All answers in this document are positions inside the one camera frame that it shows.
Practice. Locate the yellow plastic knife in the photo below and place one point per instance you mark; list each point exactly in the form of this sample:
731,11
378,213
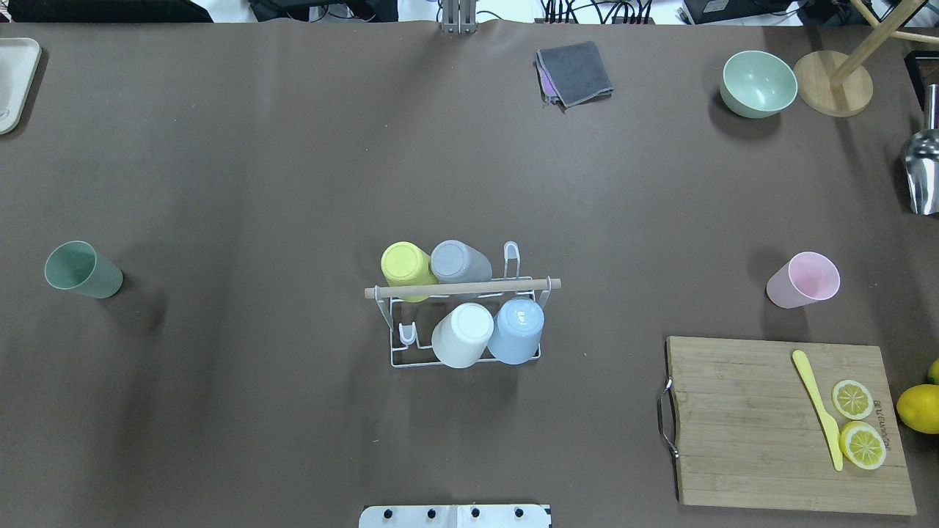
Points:
828,423

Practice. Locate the wooden mug tree stand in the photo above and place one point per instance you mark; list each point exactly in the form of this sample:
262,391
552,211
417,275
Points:
837,84

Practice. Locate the blue cup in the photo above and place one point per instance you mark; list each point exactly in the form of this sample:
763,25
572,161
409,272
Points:
518,328

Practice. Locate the white cup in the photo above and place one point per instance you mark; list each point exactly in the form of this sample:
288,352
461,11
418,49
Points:
460,339

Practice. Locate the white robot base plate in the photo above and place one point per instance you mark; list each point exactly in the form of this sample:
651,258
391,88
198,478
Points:
485,515

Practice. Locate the yellow cup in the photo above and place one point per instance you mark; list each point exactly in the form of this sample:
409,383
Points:
404,263

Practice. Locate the whole yellow lemon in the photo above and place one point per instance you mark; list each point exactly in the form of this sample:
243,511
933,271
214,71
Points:
918,408

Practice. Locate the green lime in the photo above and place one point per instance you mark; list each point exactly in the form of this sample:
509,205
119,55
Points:
933,372

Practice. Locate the lemon slice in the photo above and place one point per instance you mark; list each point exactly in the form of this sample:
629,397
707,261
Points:
862,445
852,400

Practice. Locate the lower lemon slice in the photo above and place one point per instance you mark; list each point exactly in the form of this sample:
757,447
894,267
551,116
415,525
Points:
862,445

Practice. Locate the upper lemon slice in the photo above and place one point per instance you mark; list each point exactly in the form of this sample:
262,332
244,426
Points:
852,400

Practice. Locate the beige tray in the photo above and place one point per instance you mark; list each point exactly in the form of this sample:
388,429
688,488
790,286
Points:
19,61

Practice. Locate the metal scoop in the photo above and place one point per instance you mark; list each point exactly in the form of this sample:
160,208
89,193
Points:
920,157

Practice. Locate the grey folded cloth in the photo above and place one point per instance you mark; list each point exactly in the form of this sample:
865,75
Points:
572,74

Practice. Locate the light green bowl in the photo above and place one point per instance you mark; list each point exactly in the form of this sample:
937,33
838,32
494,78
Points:
756,84

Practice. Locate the pink cup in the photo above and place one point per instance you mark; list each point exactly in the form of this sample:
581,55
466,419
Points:
807,278

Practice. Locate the green cup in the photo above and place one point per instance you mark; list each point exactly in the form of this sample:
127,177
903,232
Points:
78,267

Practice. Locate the grey cup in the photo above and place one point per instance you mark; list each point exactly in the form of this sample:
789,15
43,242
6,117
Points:
454,262

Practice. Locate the wooden cutting board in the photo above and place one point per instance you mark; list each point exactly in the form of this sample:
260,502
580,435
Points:
748,436

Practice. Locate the white wire cup rack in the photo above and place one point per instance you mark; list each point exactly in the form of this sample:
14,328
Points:
412,312

